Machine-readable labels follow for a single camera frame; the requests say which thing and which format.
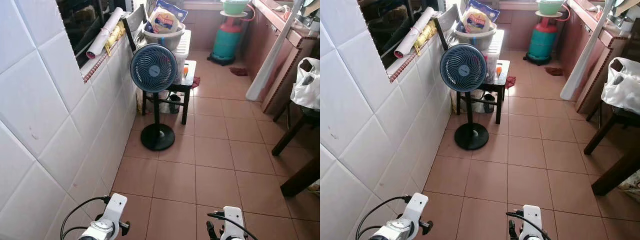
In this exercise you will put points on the long white plastic panel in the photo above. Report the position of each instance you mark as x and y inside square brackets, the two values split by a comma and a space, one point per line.
[587, 52]
[275, 52]

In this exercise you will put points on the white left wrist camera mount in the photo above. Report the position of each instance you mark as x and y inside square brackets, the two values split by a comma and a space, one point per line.
[415, 210]
[113, 210]

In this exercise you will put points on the grey plastic basin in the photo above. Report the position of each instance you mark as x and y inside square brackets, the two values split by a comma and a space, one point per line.
[162, 40]
[475, 40]

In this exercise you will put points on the clear plastic storage box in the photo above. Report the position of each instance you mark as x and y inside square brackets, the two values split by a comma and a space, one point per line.
[182, 50]
[495, 50]

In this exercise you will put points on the black small stool table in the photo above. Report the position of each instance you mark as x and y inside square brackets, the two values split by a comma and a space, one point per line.
[501, 87]
[187, 87]

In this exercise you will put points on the blue black standing fan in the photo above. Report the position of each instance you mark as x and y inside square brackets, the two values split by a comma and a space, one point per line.
[463, 67]
[153, 68]

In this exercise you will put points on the blue printed bag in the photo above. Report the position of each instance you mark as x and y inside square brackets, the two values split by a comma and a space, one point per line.
[487, 8]
[175, 8]

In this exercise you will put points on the dark wooden table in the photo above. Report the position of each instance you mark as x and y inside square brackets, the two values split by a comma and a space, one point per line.
[617, 175]
[300, 180]

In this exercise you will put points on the teal red gas cylinder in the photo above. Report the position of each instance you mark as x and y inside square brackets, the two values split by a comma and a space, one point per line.
[226, 42]
[542, 42]

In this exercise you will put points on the rolled white paper sheet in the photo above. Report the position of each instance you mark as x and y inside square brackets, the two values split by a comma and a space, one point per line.
[415, 32]
[105, 32]

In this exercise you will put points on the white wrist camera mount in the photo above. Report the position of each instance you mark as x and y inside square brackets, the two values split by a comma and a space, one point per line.
[532, 222]
[113, 210]
[233, 222]
[415, 210]

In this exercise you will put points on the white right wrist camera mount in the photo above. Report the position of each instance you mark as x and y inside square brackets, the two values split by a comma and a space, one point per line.
[233, 222]
[532, 222]

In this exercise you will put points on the white plastic shopping bag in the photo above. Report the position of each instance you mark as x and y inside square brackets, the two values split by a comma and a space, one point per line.
[622, 85]
[306, 85]

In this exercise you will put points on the yellow plastic bag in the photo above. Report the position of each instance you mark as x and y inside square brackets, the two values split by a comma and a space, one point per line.
[426, 35]
[116, 37]

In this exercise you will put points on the dark red floor rag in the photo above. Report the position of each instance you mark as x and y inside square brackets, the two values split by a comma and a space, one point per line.
[553, 71]
[238, 71]

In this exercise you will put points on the clear yellow food bag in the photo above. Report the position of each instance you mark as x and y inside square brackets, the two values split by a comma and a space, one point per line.
[164, 21]
[476, 21]

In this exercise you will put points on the red hanging cloth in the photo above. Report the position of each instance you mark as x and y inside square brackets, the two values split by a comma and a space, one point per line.
[195, 82]
[510, 81]

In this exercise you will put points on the small black pot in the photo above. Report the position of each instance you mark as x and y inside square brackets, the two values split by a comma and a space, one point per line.
[174, 103]
[489, 103]

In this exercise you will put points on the green plastic basin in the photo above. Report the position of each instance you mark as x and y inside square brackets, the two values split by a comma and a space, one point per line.
[235, 6]
[550, 6]

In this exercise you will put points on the brown kitchen cabinet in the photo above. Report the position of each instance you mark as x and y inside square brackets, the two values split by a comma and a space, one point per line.
[595, 75]
[286, 75]

